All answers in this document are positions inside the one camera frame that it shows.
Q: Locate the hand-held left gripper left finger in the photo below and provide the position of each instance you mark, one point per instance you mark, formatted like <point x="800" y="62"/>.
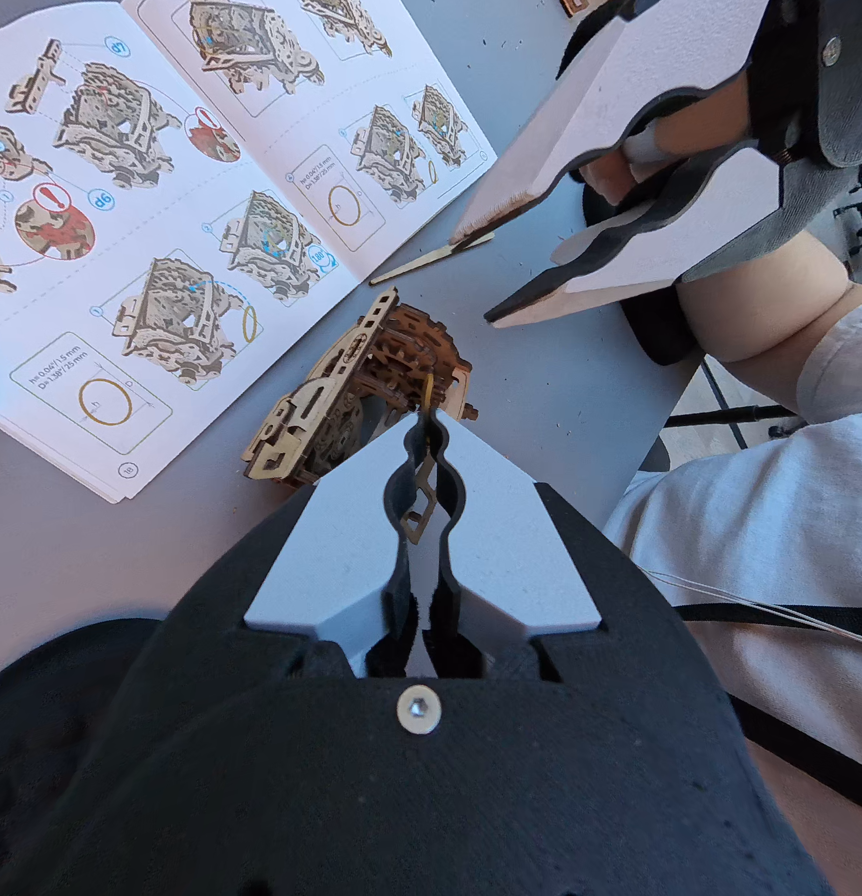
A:
<point x="333" y="546"/>

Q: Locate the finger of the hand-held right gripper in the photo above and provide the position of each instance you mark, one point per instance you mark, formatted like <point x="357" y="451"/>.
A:
<point x="613" y="91"/>
<point x="697" y="231"/>

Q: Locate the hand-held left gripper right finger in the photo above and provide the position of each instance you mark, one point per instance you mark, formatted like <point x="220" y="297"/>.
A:
<point x="515" y="560"/>

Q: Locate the wooden mechanical model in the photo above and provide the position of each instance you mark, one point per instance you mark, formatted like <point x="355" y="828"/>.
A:
<point x="319" y="413"/>

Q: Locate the yellow rubber band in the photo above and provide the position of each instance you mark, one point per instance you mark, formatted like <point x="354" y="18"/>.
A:
<point x="429" y="395"/>

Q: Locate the person's right forearm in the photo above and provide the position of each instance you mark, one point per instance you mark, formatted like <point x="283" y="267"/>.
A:
<point x="753" y="308"/>

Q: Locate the person's right hand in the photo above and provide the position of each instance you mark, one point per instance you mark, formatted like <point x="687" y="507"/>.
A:
<point x="704" y="122"/>

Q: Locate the small wooden part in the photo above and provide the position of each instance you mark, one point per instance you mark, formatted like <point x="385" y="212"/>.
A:
<point x="574" y="7"/>

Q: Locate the black quilted wrist rest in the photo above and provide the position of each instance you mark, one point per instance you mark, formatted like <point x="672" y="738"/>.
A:
<point x="655" y="329"/>

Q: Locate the black chair bases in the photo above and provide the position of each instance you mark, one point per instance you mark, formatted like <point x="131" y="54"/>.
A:
<point x="861" y="231"/>

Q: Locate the black metal rod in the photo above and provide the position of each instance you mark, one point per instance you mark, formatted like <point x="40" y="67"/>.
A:
<point x="732" y="416"/>

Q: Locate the white shirt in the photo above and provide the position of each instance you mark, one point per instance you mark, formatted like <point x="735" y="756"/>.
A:
<point x="753" y="504"/>

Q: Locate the thin wooden stick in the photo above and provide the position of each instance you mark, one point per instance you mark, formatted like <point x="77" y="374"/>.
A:
<point x="424" y="260"/>

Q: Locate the open instruction booklet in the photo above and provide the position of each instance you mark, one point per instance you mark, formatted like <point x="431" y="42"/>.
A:
<point x="158" y="231"/>

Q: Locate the person's leg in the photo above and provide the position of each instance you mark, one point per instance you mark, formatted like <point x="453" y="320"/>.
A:
<point x="837" y="847"/>

